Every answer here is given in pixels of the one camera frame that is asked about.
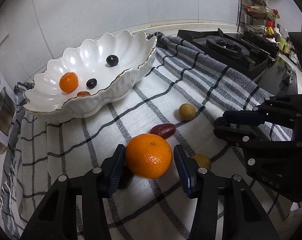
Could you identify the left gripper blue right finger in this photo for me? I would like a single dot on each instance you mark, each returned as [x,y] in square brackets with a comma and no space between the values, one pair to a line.
[186,168]

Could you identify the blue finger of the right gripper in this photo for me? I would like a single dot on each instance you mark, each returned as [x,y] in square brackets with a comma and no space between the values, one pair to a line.
[249,118]
[232,136]

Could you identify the tan longan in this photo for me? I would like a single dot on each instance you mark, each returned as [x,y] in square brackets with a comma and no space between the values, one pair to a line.
[187,112]
[202,161]

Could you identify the dark blueberry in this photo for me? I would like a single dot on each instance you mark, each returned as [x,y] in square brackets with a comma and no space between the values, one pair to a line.
[91,83]

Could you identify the grey checked kitchen towel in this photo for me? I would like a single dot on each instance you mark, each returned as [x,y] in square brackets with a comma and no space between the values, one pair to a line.
[150,208]

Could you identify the black wire spice rack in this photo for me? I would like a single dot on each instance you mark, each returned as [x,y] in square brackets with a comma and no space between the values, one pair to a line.
[257,17]

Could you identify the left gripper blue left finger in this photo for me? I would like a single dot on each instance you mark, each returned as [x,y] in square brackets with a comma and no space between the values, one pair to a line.
[112,168]

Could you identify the red date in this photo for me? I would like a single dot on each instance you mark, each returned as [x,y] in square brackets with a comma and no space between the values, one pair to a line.
[83,93]
[164,130]

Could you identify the black gas stove top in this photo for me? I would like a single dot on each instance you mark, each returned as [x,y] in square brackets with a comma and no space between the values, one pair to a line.
[252,56]

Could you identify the orange mandarin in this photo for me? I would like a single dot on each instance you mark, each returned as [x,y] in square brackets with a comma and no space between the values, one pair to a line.
[68,82]
[148,156]

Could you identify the dark grape large front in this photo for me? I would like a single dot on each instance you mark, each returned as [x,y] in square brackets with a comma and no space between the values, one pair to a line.
[112,60]

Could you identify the white scalloped ceramic bowl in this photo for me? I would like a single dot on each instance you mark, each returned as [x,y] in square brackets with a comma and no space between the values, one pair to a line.
[88,77]

